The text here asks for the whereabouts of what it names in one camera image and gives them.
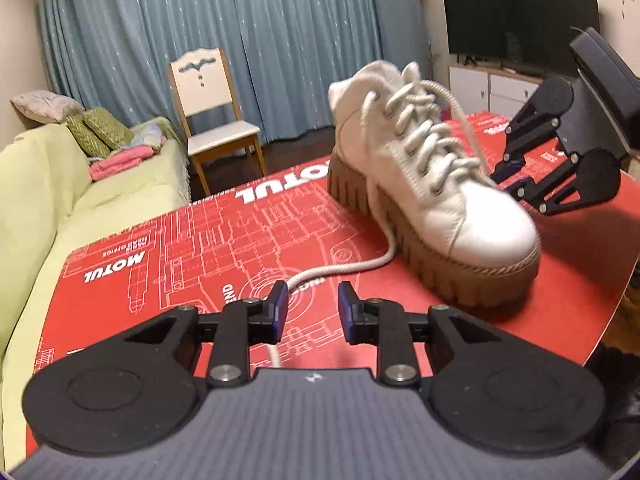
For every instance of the white wooden chair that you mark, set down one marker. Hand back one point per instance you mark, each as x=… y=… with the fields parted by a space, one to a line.
x=220 y=135

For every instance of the blue curtain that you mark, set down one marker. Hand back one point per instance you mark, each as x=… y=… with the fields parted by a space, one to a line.
x=150 y=25

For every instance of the person's dark clothing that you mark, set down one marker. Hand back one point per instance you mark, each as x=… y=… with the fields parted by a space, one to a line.
x=620 y=385

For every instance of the white cabinet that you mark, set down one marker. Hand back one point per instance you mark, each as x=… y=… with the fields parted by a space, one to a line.
x=475 y=90

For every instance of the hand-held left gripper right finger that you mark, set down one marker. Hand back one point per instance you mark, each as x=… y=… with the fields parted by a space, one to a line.
x=346 y=312

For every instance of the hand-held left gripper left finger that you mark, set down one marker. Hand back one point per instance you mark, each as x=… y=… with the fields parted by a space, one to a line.
x=280 y=310

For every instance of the light green sofa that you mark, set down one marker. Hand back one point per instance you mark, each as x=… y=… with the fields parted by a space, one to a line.
x=40 y=195

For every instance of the blue covered standing appliance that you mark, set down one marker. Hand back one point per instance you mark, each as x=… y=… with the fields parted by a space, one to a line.
x=400 y=20

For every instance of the black television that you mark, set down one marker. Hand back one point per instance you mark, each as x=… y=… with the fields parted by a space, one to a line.
x=520 y=15

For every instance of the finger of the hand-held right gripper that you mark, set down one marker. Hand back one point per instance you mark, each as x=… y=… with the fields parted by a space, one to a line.
x=550 y=190
x=525 y=135

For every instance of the pastel folded blanket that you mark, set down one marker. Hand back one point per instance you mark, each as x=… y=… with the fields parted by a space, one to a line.
x=150 y=136

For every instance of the white shoelace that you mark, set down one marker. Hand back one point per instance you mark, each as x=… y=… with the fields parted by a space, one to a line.
x=425 y=140

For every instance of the pink folded cloth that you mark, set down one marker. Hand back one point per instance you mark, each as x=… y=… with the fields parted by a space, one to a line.
x=120 y=162

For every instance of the red printed board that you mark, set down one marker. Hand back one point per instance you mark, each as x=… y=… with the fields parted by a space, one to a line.
x=225 y=230

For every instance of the white platform shoe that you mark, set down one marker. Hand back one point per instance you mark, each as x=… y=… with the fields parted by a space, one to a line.
x=475 y=220

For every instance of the grey pillow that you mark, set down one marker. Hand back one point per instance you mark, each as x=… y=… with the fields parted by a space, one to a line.
x=45 y=105

